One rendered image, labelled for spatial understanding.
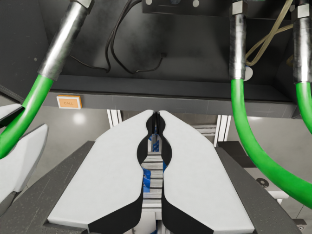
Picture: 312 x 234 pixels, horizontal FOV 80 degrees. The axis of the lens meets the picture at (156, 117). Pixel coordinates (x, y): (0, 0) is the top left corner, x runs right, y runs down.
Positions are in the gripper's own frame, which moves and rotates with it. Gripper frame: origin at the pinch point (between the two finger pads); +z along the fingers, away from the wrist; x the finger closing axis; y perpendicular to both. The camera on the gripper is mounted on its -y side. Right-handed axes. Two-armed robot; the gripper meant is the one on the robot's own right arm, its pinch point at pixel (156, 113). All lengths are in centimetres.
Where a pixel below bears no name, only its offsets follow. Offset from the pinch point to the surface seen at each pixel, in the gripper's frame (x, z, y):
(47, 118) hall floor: -92, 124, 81
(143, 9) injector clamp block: -3.0, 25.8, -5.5
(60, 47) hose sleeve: -9.4, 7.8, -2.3
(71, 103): -19.6, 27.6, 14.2
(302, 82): 17.2, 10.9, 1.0
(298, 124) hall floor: 119, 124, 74
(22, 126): -11.7, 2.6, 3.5
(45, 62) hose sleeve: -10.6, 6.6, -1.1
